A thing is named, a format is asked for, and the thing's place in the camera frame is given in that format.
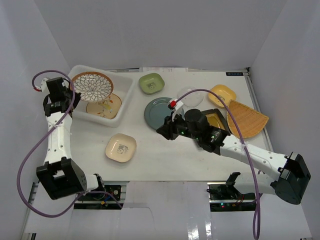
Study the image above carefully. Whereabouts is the teal round plate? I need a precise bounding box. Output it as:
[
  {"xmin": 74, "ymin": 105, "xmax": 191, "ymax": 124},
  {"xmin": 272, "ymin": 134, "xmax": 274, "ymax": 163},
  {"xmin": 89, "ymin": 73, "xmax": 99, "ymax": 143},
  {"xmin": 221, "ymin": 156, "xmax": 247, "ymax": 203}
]
[{"xmin": 144, "ymin": 97, "xmax": 173, "ymax": 131}]

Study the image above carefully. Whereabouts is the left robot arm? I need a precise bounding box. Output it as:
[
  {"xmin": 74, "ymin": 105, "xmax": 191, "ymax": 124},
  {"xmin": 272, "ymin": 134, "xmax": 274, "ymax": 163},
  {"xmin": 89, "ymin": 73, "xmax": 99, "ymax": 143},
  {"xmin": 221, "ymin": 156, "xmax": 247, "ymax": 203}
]
[{"xmin": 36, "ymin": 77, "xmax": 106, "ymax": 200}]

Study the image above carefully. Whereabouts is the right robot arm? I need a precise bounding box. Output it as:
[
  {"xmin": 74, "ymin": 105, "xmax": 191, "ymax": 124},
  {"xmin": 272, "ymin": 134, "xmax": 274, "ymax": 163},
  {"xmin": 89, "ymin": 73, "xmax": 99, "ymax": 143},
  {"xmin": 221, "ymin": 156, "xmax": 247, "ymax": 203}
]
[{"xmin": 156, "ymin": 109, "xmax": 311, "ymax": 205}]

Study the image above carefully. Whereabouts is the clear glass plate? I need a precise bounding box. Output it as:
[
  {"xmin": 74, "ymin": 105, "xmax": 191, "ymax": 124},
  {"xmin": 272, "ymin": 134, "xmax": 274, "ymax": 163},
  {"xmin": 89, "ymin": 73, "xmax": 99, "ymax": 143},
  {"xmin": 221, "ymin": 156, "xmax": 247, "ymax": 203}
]
[{"xmin": 177, "ymin": 86, "xmax": 204, "ymax": 108}]

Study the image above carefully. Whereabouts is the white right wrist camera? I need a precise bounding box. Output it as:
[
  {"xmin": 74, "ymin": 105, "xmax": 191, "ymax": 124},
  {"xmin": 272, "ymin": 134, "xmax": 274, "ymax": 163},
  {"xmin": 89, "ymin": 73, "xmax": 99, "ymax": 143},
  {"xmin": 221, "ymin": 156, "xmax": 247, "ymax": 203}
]
[{"xmin": 168, "ymin": 99, "xmax": 184, "ymax": 122}]

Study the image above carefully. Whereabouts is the beige bird pattern plate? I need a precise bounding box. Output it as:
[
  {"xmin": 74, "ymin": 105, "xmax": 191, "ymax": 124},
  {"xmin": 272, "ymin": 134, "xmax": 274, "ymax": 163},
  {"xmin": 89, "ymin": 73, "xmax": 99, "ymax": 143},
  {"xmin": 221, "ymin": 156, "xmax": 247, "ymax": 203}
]
[{"xmin": 86, "ymin": 93, "xmax": 122, "ymax": 120}]

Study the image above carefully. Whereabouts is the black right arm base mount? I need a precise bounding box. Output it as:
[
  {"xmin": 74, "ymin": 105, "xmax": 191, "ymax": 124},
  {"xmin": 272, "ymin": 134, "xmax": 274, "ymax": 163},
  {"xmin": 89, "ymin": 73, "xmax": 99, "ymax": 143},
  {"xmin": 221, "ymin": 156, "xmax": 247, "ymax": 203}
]
[{"xmin": 206, "ymin": 172, "xmax": 257, "ymax": 213}]

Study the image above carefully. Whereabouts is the black square amber plate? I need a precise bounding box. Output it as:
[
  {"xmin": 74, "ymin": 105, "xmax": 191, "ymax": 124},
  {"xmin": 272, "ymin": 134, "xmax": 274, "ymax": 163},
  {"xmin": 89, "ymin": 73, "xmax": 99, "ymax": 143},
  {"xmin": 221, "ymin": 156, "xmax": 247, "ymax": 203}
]
[{"xmin": 201, "ymin": 108, "xmax": 232, "ymax": 135}]

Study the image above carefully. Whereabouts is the yellow square panda dish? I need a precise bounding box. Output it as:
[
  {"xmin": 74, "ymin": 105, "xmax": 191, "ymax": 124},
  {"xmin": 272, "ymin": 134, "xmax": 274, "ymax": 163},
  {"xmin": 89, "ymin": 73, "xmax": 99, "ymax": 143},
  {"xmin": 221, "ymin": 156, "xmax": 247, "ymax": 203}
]
[{"xmin": 208, "ymin": 84, "xmax": 237, "ymax": 109}]

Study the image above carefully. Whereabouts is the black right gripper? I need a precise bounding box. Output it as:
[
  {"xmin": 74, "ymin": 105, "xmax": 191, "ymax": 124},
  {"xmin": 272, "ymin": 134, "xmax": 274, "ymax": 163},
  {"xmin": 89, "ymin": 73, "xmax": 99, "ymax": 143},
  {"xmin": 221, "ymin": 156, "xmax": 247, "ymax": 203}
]
[{"xmin": 156, "ymin": 111, "xmax": 201, "ymax": 142}]

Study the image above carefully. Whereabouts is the flower pattern round bowl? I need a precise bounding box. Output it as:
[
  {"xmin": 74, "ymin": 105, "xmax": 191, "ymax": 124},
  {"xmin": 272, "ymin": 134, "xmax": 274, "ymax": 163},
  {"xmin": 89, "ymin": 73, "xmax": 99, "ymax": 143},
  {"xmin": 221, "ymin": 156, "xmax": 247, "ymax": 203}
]
[{"xmin": 72, "ymin": 71, "xmax": 114, "ymax": 103}]

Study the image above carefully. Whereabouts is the cream square panda dish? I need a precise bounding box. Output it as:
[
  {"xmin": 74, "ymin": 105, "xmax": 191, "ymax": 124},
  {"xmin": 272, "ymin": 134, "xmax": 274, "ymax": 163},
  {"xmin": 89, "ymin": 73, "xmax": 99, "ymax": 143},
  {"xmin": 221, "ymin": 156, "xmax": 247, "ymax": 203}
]
[{"xmin": 105, "ymin": 133, "xmax": 137, "ymax": 163}]

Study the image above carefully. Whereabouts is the white plastic bin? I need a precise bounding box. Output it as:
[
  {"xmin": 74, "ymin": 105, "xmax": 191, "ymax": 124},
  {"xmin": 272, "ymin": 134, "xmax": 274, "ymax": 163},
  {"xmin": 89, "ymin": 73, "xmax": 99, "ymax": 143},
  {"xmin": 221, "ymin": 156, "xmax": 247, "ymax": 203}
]
[{"xmin": 68, "ymin": 65, "xmax": 135, "ymax": 128}]

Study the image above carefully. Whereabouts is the green square panda dish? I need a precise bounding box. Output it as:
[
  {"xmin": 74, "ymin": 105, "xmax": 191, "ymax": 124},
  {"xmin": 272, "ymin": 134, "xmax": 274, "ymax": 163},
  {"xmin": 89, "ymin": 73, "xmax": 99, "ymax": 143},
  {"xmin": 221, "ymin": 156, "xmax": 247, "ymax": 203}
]
[{"xmin": 138, "ymin": 73, "xmax": 165, "ymax": 95}]

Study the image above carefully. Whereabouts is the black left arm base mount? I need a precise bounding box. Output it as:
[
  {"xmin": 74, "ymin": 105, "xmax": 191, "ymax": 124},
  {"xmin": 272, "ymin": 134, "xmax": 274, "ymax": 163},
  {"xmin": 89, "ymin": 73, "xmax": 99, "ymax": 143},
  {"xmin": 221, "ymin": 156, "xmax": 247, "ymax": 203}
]
[{"xmin": 73, "ymin": 184, "xmax": 126, "ymax": 210}]

